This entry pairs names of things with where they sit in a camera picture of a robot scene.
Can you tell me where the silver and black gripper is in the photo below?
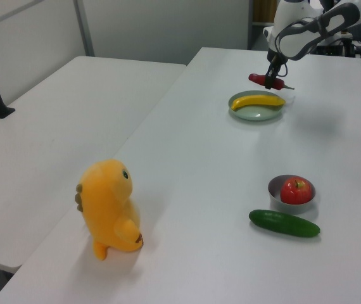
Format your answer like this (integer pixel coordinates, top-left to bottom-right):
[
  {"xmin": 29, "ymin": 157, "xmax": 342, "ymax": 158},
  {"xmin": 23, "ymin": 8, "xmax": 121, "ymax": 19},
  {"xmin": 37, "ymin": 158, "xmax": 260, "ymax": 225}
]
[{"xmin": 265, "ymin": 47, "xmax": 288, "ymax": 90}]

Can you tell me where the red chili pepper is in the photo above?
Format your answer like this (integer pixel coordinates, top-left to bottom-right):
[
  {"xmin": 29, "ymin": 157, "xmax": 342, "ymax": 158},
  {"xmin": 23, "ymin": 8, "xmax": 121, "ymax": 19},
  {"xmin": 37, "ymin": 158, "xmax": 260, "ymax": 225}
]
[{"xmin": 248, "ymin": 72, "xmax": 296, "ymax": 92}]

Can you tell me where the green plastic plate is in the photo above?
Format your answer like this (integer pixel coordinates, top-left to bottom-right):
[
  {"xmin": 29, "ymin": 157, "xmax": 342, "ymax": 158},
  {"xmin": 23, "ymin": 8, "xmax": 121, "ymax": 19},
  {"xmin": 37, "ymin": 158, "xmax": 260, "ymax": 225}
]
[{"xmin": 228, "ymin": 90, "xmax": 286, "ymax": 122}]

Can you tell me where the yellow banana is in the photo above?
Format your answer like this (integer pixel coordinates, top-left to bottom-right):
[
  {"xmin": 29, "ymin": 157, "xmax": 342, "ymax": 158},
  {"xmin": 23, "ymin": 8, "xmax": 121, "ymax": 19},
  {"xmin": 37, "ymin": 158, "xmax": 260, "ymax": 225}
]
[{"xmin": 232, "ymin": 94, "xmax": 286, "ymax": 112}]

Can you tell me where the brown wooden cabinet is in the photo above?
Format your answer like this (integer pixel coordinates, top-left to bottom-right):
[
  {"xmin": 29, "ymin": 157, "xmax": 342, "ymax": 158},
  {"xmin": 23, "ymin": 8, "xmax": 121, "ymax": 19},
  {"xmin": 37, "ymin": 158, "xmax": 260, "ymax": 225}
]
[{"xmin": 251, "ymin": 0, "xmax": 279, "ymax": 25}]

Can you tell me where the black clamp pole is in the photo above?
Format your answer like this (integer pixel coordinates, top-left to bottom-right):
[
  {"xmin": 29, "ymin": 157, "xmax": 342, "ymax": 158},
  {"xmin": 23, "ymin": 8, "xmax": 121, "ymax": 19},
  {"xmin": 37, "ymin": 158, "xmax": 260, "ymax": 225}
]
[{"xmin": 338, "ymin": 28, "xmax": 354, "ymax": 58}]

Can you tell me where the red apple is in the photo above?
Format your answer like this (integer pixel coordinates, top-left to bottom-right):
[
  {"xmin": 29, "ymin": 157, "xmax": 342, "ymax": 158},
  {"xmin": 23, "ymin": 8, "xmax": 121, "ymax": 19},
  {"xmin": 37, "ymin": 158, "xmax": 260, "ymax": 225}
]
[{"xmin": 279, "ymin": 176, "xmax": 313, "ymax": 204}]

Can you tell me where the gray bowl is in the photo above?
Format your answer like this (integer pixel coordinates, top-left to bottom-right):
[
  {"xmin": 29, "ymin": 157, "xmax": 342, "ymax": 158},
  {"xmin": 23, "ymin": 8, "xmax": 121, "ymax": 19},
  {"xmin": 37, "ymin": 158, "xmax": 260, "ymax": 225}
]
[{"xmin": 267, "ymin": 174, "xmax": 317, "ymax": 214}]

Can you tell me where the green cucumber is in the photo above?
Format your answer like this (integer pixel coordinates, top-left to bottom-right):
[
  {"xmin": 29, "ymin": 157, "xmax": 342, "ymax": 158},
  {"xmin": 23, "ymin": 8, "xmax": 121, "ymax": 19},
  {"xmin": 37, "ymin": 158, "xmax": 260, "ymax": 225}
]
[{"xmin": 248, "ymin": 209, "xmax": 321, "ymax": 238}]

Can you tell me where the orange plush dinosaur toy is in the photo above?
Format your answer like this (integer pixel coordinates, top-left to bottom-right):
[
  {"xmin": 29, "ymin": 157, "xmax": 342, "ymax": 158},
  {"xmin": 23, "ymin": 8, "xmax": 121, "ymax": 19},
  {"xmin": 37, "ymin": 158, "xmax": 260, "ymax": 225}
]
[{"xmin": 74, "ymin": 158, "xmax": 144, "ymax": 262}]

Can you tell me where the gray partition post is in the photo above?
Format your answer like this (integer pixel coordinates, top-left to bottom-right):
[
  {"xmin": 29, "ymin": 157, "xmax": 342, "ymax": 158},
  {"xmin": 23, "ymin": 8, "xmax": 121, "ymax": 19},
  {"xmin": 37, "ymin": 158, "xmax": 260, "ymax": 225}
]
[{"xmin": 72, "ymin": 0, "xmax": 96, "ymax": 58}]

